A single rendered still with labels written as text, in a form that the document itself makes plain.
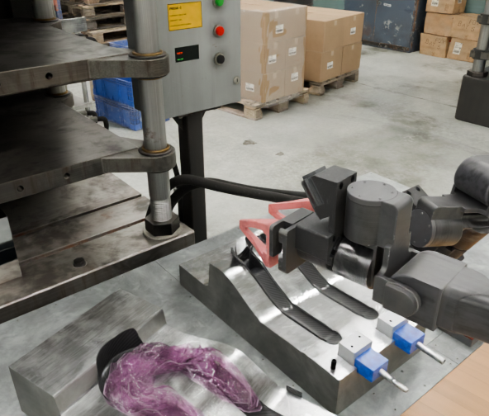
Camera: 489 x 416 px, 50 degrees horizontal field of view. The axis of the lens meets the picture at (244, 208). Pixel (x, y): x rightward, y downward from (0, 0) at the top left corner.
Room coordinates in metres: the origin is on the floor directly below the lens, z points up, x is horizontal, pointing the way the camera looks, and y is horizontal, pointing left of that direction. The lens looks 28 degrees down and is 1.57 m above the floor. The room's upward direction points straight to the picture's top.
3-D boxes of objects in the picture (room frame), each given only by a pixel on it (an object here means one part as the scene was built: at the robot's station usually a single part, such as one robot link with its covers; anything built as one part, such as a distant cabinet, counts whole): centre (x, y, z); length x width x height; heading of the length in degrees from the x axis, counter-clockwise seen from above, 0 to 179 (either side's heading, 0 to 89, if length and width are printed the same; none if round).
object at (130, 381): (0.62, 0.11, 0.90); 0.26 x 0.18 x 0.08; 56
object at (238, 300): (0.91, -0.10, 0.87); 0.50 x 0.26 x 0.14; 39
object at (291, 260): (0.58, -0.10, 1.20); 0.10 x 0.07 x 0.07; 137
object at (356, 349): (0.66, -0.23, 0.89); 0.13 x 0.05 x 0.05; 39
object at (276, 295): (0.89, -0.10, 0.92); 0.35 x 0.16 x 0.09; 39
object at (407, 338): (0.73, -0.31, 0.89); 0.13 x 0.05 x 0.05; 38
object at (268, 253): (0.61, -0.04, 1.20); 0.09 x 0.07 x 0.07; 47
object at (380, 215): (0.51, -0.17, 1.24); 0.12 x 0.09 x 0.12; 47
